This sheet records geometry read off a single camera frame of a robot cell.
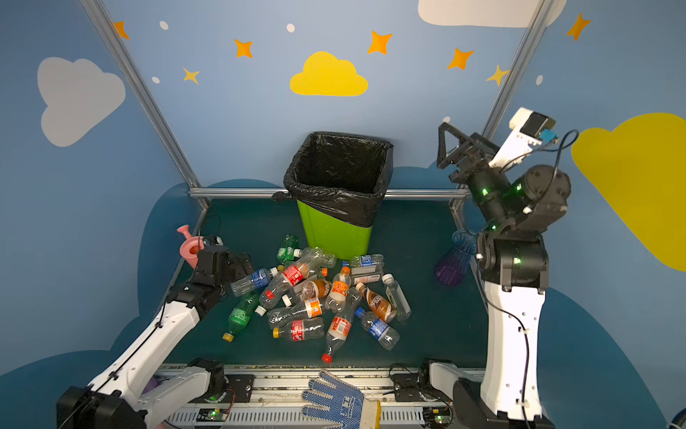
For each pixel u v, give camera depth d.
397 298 0.88
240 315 0.82
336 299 0.88
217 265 0.62
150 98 0.86
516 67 0.80
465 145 0.40
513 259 0.36
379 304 0.86
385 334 0.83
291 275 0.86
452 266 0.94
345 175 1.01
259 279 0.91
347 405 0.72
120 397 0.39
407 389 0.75
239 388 0.74
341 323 0.82
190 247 0.93
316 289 0.80
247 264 0.75
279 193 0.83
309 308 0.84
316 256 0.91
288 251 1.01
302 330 0.80
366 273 0.95
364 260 0.98
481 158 0.40
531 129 0.38
